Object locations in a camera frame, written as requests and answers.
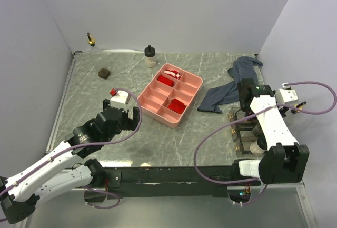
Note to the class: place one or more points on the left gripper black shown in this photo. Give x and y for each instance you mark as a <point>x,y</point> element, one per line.
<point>129,124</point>

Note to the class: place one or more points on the oil bottle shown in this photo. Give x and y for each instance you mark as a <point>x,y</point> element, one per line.
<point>96,55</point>
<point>298,107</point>

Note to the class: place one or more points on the salt jar black lid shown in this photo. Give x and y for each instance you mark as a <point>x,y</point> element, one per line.
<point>150,60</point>
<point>259,146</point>

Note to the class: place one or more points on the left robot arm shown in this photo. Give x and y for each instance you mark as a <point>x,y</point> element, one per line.
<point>67,166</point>

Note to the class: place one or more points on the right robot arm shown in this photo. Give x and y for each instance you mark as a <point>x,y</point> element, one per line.
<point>285,159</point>

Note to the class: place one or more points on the pink divided tray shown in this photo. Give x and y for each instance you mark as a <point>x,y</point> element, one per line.
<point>156,97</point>

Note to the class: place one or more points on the red folded cloth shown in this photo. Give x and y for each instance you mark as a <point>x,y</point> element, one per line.
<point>165,81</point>

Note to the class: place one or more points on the red knitted cloth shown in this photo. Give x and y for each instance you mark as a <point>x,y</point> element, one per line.
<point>177,106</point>

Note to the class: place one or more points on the red white striped cloth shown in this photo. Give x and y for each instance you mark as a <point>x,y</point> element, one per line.
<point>173,73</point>

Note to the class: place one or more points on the clear acrylic organizer rack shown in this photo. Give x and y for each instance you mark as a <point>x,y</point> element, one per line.
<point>244,134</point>

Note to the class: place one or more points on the blue grey towel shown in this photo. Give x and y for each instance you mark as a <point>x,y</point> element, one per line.
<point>243,67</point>

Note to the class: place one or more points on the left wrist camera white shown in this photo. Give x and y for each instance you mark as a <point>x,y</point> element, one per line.
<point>119,99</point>

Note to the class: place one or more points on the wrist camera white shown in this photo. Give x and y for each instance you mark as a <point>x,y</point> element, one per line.
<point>286,94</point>
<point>119,99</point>

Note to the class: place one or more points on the black table front rail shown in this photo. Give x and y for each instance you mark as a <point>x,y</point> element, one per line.
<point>168,181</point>

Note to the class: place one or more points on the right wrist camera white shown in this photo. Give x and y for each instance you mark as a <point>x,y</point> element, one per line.
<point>286,94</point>

